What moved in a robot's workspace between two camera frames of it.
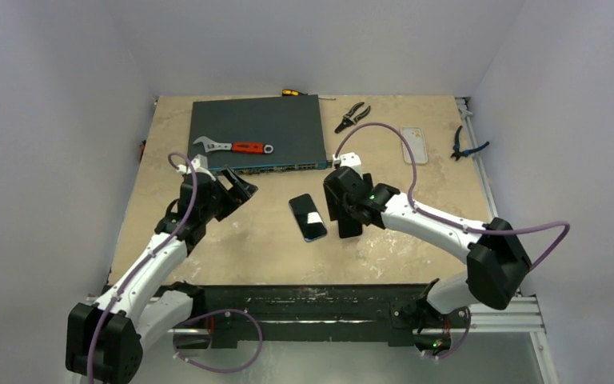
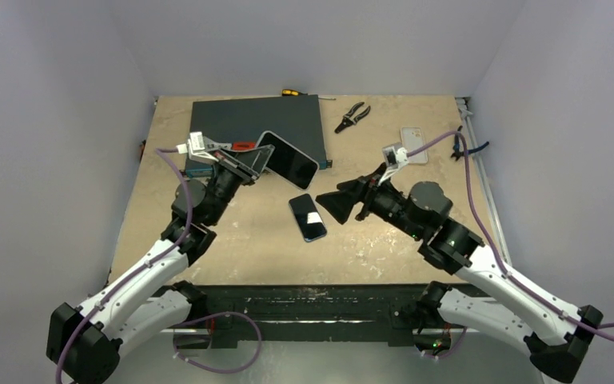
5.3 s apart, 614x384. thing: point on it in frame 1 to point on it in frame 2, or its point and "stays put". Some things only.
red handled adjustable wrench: (241, 148) stays put
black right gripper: (343, 202) to (365, 196)
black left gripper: (239, 193) to (245, 166)
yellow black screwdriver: (294, 93) stays put
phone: (415, 136) stays put
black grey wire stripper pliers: (347, 121) stays put
